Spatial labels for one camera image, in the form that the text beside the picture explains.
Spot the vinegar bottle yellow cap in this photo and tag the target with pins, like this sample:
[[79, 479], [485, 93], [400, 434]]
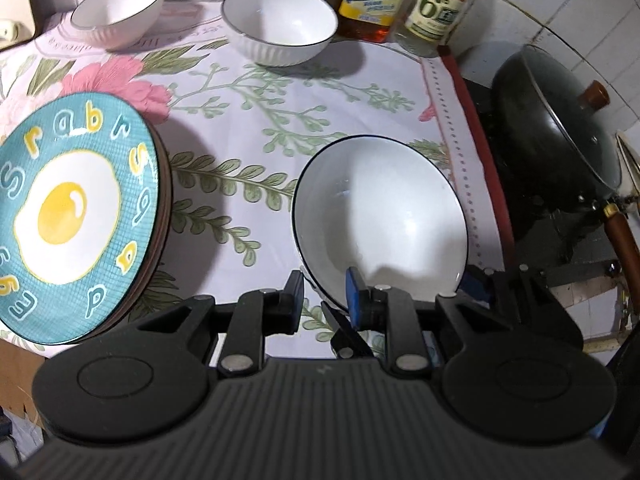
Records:
[[435, 10]]

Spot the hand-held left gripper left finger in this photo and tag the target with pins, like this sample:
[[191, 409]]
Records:
[[295, 300]]

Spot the floral tablecloth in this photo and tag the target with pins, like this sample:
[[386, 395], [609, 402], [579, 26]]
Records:
[[240, 125]]

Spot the blue fried egg plate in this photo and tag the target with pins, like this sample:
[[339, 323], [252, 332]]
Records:
[[65, 210]]

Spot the white ribbed bowl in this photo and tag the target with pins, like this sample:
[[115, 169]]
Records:
[[117, 10], [385, 210], [280, 20]]

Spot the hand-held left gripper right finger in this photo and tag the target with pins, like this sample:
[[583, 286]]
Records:
[[356, 300]]

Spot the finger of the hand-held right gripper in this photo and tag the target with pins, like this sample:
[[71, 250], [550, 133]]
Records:
[[477, 285], [342, 332]]

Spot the black pot with glass lid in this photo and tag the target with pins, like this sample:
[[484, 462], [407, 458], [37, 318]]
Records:
[[545, 120]]

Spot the cooking wine bottle orange cap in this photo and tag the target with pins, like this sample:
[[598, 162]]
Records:
[[372, 5]]

